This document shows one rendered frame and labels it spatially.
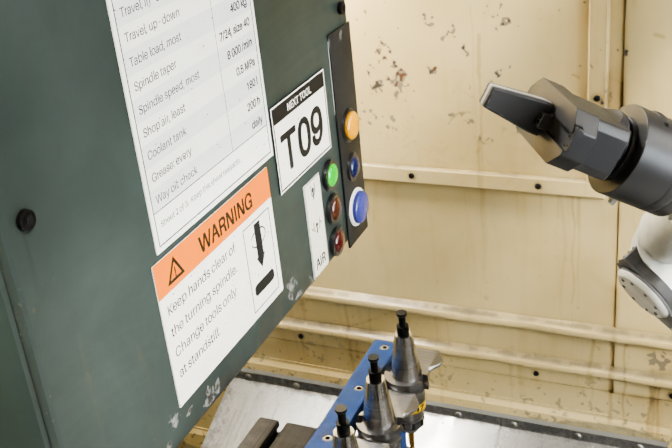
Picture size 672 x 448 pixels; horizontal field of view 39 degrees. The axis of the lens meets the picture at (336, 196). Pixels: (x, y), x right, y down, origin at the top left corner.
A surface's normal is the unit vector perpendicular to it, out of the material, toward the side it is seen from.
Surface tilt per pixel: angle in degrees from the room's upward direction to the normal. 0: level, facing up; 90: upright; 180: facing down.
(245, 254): 90
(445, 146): 90
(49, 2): 90
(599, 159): 90
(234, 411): 24
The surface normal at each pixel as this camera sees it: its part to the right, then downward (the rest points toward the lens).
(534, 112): 0.12, 0.40
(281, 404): -0.25, -0.65
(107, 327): 0.92, 0.08
